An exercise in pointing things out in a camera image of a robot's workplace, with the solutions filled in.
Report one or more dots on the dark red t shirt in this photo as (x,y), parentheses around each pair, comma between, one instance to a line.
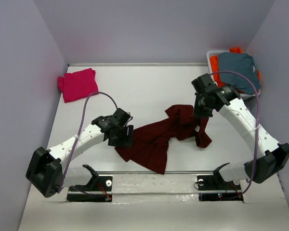
(150,143)

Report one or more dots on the white laundry basket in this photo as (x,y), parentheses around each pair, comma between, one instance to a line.
(253,95)

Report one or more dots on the folded pink t shirt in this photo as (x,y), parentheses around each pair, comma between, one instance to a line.
(77,85)

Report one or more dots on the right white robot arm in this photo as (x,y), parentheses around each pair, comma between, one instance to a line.
(271,155)

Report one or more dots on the orange t shirt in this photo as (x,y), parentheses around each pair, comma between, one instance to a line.
(215,66)

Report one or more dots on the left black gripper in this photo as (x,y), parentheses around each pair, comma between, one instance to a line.
(126,139)

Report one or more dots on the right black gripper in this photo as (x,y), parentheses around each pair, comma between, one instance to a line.
(199,113)

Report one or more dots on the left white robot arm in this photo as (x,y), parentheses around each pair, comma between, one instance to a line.
(49,170)

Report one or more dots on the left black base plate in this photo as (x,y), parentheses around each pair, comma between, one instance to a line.
(99,192)

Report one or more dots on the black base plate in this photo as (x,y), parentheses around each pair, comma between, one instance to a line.
(99,192)
(214,192)

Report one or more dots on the teal blue t shirt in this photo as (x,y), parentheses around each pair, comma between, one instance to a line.
(243,64)

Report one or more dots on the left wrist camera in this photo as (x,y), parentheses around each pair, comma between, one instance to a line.
(120,118)

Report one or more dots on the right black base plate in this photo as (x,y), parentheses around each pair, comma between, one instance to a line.
(214,192)

